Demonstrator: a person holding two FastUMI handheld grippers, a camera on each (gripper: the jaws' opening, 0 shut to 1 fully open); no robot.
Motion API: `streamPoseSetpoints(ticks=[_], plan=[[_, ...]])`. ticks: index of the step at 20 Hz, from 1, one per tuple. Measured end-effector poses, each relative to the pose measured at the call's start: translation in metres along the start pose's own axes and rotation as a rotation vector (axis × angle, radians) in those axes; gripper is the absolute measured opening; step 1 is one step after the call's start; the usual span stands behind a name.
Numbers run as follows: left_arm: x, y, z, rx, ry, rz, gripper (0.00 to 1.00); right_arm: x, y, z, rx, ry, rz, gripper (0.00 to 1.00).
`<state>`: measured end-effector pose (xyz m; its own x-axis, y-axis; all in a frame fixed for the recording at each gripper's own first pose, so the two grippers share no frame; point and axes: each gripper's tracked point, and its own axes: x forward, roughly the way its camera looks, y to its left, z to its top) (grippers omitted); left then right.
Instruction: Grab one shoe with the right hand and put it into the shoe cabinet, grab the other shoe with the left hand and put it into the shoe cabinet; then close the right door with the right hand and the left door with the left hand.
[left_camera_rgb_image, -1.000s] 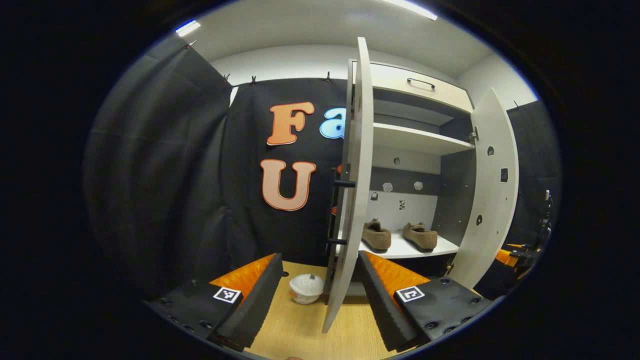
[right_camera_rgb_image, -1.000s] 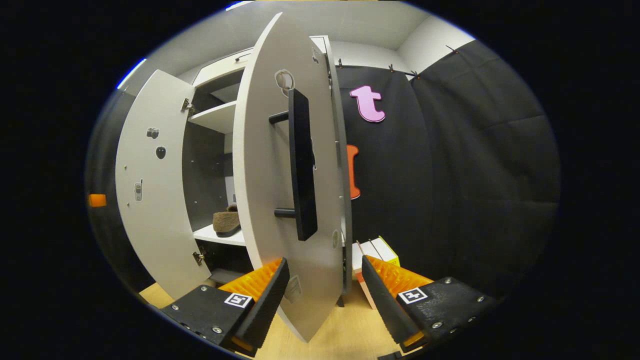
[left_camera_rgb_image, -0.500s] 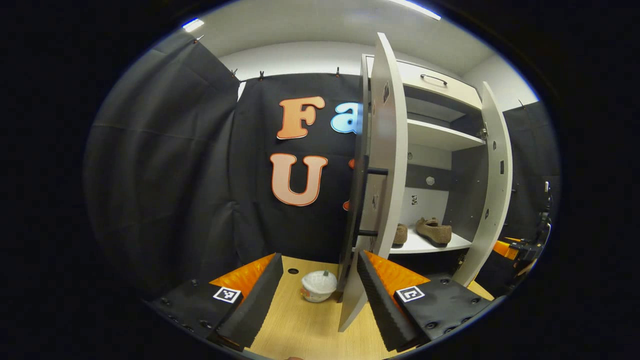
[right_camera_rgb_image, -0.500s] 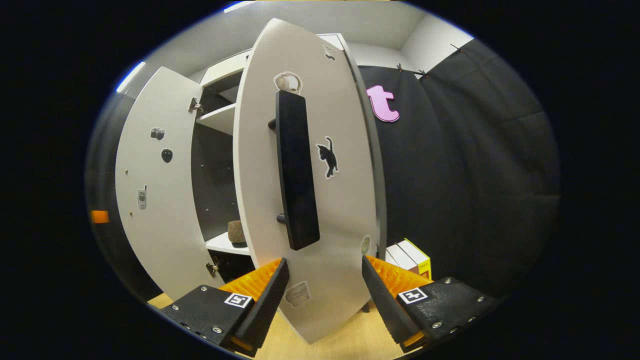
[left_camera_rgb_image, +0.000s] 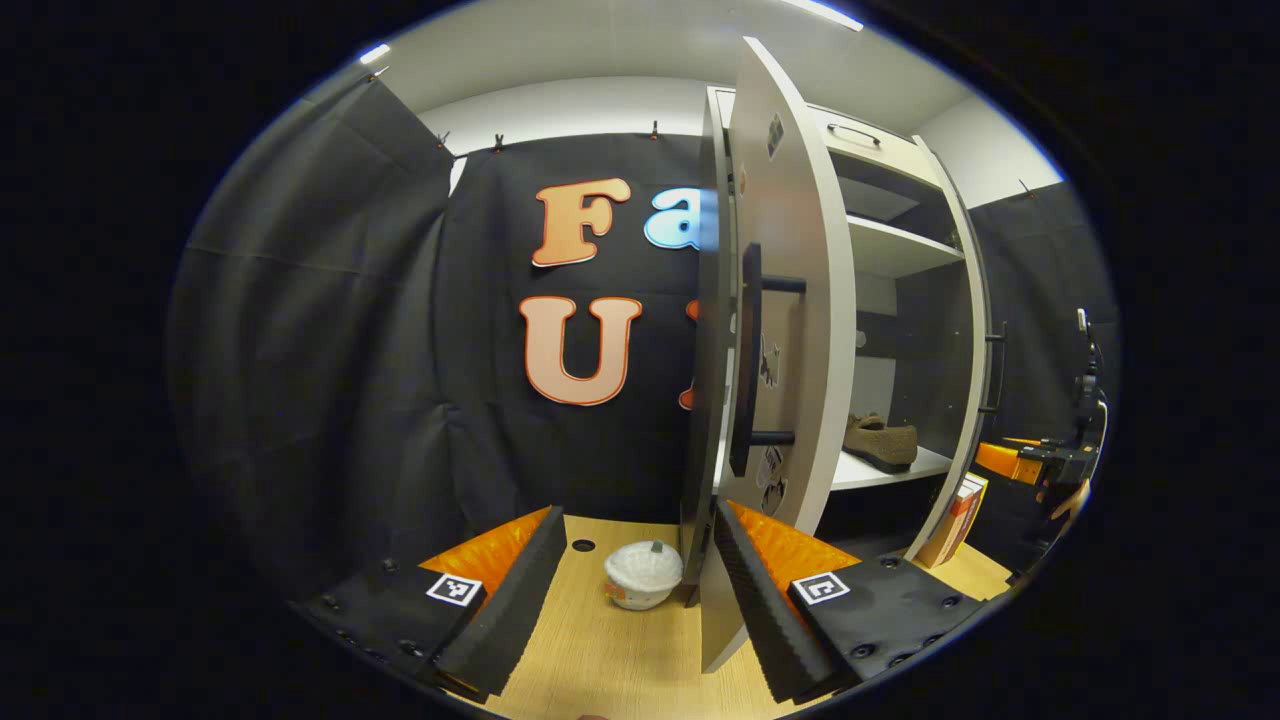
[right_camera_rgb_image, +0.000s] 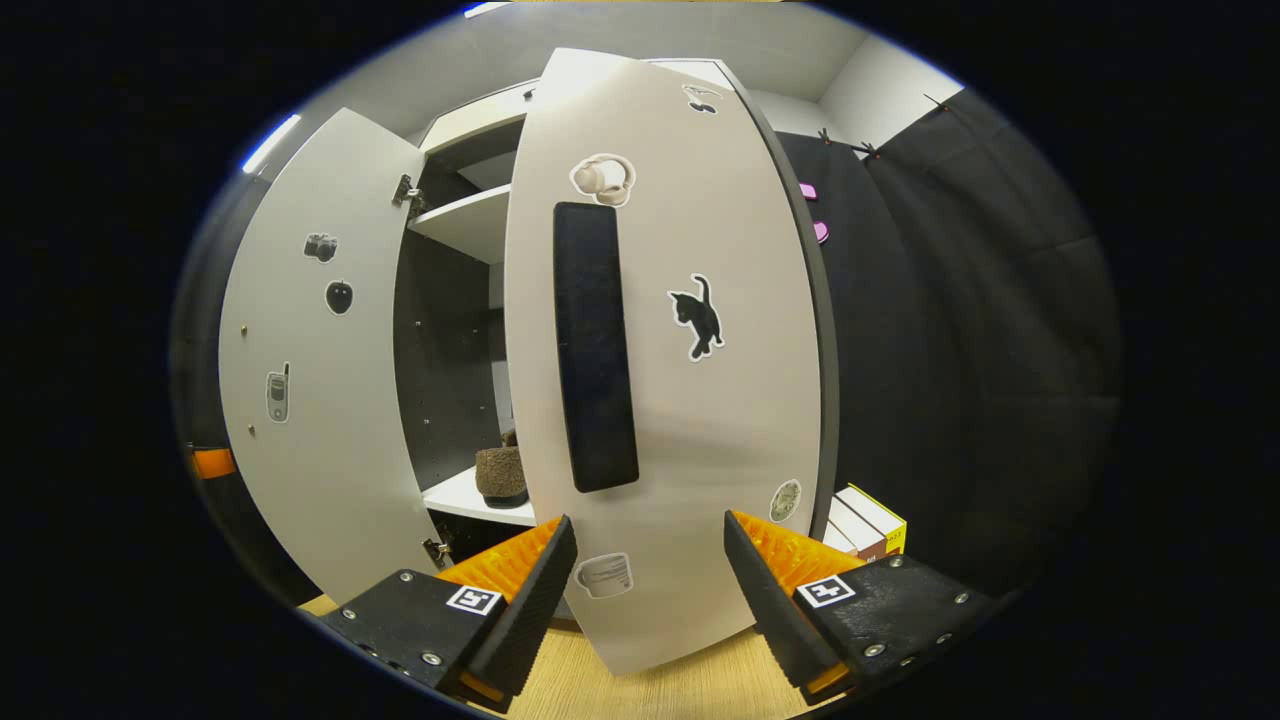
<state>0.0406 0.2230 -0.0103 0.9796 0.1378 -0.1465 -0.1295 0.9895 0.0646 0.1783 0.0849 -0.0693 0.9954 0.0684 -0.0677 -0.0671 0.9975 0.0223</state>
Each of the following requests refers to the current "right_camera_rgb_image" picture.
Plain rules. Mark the wide ceiling light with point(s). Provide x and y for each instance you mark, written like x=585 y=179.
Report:
x=485 y=8

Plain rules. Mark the maroon white cardboard box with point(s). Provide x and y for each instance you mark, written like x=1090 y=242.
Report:
x=850 y=530

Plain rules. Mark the yellow white cardboard box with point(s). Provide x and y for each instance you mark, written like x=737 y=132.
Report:
x=880 y=515

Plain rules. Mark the brown fuzzy slipper shoe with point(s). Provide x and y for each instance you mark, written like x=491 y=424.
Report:
x=500 y=475

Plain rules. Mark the black backdrop cloth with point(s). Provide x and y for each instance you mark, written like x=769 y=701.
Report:
x=980 y=350

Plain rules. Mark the narrow ceiling light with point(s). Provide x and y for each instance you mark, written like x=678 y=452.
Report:
x=270 y=143

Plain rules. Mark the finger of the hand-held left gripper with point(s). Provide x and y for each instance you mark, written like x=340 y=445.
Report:
x=213 y=463

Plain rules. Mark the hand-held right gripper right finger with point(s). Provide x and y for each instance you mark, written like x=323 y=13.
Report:
x=770 y=610

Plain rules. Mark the white shoe cabinet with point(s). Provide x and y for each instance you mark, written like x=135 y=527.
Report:
x=445 y=350

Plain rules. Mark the white cabinet door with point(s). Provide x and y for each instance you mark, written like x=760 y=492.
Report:
x=740 y=430
x=320 y=480

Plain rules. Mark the metal door hinge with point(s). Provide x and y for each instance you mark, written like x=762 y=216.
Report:
x=437 y=552
x=407 y=193

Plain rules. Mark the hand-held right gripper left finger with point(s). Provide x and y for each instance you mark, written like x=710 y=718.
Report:
x=530 y=610

